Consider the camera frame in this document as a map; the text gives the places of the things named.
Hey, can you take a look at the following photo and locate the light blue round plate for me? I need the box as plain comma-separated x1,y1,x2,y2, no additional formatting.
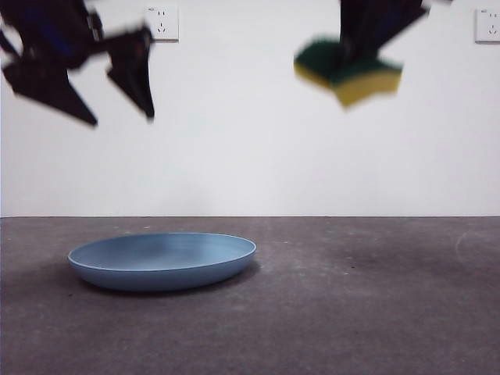
67,232,258,293

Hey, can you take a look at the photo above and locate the white wall socket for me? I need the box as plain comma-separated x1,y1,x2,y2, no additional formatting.
474,8,500,45
145,6,180,43

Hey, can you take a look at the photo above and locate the yellow sponge with green pad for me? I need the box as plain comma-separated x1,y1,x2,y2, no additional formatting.
293,34,404,109

